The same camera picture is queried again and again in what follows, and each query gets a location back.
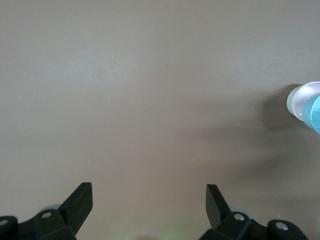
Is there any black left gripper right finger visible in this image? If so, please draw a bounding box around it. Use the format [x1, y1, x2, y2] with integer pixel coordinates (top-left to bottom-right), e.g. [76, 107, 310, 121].
[199, 184, 308, 240]

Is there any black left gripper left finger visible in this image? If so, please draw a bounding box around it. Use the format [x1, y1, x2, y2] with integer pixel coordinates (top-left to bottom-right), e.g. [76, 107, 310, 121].
[0, 182, 94, 240]

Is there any blue bowl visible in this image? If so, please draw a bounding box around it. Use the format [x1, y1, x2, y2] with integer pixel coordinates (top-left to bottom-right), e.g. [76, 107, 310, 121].
[302, 93, 320, 134]

